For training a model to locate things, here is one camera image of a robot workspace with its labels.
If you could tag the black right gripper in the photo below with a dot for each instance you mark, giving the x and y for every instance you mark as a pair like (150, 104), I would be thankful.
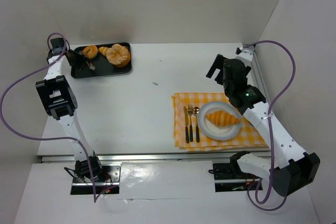
(219, 67)

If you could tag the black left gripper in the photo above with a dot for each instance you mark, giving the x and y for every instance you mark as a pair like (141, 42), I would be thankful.
(76, 59)

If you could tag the striped croissant bread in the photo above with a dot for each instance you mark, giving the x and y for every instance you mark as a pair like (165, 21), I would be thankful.
(222, 119)

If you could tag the metal tongs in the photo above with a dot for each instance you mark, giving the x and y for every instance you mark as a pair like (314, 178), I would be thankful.
(90, 65)

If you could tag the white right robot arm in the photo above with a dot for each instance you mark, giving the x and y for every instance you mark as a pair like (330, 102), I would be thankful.
(291, 167)

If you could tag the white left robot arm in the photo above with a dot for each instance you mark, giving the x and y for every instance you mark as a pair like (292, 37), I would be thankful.
(60, 103)

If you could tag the small cone bread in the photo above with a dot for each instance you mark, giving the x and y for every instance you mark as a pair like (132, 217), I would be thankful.
(103, 50)

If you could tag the large sugared round bread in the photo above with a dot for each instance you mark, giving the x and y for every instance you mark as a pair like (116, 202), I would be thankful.
(118, 55)

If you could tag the round golden bun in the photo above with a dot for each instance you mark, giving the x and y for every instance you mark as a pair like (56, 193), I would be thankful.
(90, 52)

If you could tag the black rectangular tray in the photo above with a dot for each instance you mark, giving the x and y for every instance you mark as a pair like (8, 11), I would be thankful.
(102, 67)

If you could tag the white round plate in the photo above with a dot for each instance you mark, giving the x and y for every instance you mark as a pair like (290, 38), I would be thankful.
(221, 133)

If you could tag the aluminium right rail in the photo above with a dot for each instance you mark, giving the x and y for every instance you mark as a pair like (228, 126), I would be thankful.
(257, 75)

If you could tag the aluminium rail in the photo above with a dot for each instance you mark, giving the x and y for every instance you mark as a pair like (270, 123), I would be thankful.
(165, 157)
(257, 75)

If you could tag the spoon with green handle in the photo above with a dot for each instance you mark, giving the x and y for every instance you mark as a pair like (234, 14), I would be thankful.
(195, 112)

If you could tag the aluminium front rail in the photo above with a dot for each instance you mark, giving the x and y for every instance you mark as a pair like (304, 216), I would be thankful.
(165, 157)

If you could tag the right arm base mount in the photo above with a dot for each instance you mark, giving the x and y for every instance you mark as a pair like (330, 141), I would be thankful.
(226, 180)

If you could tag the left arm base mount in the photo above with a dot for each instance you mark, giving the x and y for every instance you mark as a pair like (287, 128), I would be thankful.
(107, 183)

